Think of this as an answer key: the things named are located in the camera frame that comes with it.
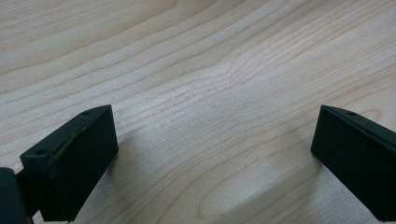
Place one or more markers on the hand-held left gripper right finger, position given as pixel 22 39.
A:
pixel 351 155

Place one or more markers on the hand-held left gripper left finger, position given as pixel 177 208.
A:
pixel 77 161

